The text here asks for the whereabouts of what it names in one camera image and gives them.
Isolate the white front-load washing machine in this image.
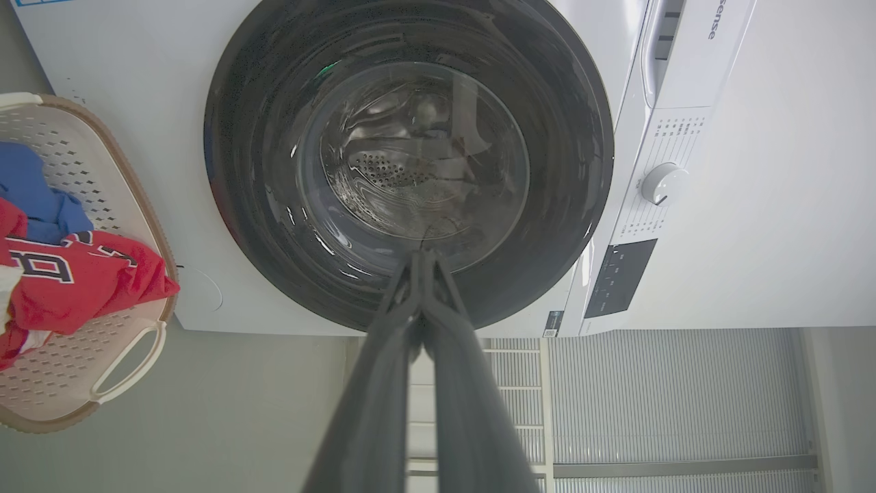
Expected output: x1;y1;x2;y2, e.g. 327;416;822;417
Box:
10;0;757;338

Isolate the blue garment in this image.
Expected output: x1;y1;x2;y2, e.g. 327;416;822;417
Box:
0;142;95;246

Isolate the beige perforated laundry basket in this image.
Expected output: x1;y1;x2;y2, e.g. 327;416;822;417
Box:
0;92;181;434

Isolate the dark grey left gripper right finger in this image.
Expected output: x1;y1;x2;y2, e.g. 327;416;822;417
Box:
420;251;543;493

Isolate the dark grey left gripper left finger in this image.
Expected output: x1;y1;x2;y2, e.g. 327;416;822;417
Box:
301;250;425;493

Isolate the steel perforated washer drum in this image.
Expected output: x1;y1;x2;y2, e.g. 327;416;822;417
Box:
320;63;529;242

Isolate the white round program dial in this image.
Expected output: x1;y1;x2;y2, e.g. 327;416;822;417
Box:
641;162;691;207

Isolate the grey round washer door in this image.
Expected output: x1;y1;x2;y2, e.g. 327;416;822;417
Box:
203;0;615;332

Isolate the round white filter cover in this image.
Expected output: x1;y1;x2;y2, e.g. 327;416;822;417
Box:
175;266;224;313

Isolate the white garment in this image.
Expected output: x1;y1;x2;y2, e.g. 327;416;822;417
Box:
0;264;53;354

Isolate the white detergent drawer with logo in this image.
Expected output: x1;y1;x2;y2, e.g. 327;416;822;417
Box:
640;0;757;112

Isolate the red jersey with lettering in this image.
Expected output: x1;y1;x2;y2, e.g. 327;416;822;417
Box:
0;197;181;371

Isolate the black glossy control display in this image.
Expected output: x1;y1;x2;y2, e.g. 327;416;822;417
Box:
583;238;658;320

